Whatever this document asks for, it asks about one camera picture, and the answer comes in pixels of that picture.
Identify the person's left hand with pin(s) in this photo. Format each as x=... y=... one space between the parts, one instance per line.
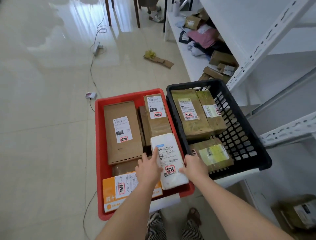
x=148 y=173

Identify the person's right hand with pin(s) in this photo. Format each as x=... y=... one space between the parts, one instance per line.
x=196 y=169

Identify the white foam parcel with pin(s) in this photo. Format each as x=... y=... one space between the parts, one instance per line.
x=177 y=183

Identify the brown parcel with yellow label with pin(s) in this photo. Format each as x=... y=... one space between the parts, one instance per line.
x=197 y=146

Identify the large brown box 010 label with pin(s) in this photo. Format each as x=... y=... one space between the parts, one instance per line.
x=128 y=153

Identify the taped parcel with white label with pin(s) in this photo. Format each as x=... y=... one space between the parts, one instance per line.
x=197 y=131

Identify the orange box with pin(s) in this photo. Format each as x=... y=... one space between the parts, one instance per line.
x=109 y=195

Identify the tape-wrapped parcel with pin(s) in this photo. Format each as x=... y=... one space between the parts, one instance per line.
x=144 y=128

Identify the narrow brown labelled box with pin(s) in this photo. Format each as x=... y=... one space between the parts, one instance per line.
x=160 y=128

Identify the narrow taped brown parcel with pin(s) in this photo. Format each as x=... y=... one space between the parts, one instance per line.
x=217 y=123

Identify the red plastic crate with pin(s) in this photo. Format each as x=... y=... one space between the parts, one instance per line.
x=98 y=148

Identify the black plastic basket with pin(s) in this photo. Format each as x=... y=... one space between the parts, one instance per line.
x=192 y=83

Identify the pile of plastic mailer bags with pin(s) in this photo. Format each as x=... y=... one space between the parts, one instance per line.
x=195 y=50

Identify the cardboard box white label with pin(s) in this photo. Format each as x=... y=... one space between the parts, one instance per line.
x=192 y=23

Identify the person's right forearm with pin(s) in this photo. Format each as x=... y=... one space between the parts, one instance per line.
x=234 y=212

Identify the person's left forearm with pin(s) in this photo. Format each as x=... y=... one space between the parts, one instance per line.
x=128 y=215

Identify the person's brown shoe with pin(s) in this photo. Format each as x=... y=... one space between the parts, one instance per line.
x=194 y=216

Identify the person's striped trousers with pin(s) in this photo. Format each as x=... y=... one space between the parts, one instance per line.
x=155 y=230

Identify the flattened cardboard strip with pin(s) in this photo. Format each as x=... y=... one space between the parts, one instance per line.
x=163 y=61

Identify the small red striped power strip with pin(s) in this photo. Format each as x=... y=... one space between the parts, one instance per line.
x=90 y=95

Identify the yellow crumpled tape wad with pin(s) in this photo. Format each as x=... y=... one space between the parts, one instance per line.
x=150 y=54

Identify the white power strip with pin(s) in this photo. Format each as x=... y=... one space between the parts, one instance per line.
x=96 y=49

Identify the yellow table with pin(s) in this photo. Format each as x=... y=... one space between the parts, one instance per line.
x=164 y=17

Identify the white bottle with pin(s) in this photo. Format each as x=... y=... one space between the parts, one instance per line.
x=176 y=8

